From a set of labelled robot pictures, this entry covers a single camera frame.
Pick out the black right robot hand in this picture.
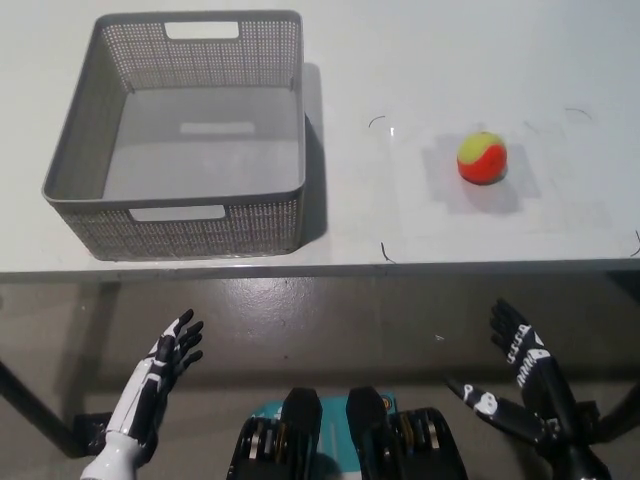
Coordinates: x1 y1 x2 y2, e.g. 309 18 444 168
446 298 584 447

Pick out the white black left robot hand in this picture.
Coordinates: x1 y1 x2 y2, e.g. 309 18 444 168
102 308 205 451

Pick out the yellow and orange tennis ball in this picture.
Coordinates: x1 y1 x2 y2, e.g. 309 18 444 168
456 130 509 186

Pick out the black table foot plate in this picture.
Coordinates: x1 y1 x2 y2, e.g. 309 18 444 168
574 399 602 429
73 412 114 447

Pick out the black metal table leg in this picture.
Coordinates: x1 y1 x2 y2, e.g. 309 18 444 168
597 368 640 447
0 358 84 457

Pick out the grey perforated plastic basket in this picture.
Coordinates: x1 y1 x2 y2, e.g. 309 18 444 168
41 9 308 261

